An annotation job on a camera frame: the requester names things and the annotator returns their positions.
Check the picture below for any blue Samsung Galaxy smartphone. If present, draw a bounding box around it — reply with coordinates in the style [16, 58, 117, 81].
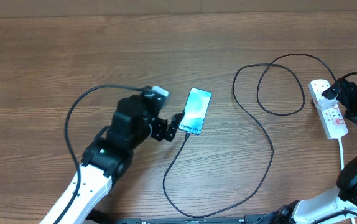
[179, 88, 211, 135]

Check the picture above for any black USB charging cable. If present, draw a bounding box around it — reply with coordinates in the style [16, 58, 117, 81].
[162, 53, 338, 219]

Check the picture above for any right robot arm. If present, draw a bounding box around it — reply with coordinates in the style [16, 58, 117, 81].
[258, 75, 357, 223]

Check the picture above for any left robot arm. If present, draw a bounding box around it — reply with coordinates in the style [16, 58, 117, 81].
[42, 93, 184, 223]

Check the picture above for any white charger plug adapter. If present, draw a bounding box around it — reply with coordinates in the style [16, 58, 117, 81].
[314, 92, 338, 110]

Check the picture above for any white power strip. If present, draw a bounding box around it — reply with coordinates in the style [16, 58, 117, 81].
[308, 79, 348, 139]

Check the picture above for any white power strip cord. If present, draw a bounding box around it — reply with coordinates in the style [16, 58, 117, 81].
[337, 138, 356, 224]

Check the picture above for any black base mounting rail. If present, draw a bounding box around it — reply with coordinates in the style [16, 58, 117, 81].
[83, 215, 272, 224]

